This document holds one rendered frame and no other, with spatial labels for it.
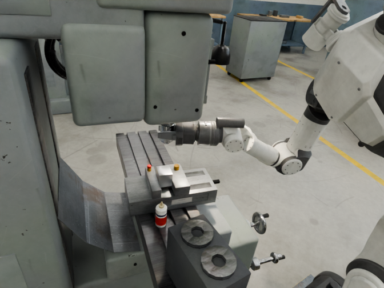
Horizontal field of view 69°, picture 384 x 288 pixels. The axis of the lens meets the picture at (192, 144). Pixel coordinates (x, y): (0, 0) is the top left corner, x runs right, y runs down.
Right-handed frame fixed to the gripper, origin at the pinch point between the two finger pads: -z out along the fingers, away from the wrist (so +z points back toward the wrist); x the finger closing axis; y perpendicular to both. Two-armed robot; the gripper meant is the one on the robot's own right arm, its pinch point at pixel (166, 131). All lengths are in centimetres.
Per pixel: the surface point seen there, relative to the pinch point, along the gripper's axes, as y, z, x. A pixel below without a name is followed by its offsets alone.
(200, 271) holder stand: 13.2, 9.7, 44.5
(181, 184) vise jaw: 20.7, 6.2, 3.3
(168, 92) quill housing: -18.7, 0.1, 10.5
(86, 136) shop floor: 122, -94, -196
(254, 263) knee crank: 72, 45, 1
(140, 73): -25.1, -7.1, 14.9
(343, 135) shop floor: 127, 238, -234
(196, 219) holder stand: 11.8, 9.4, 29.3
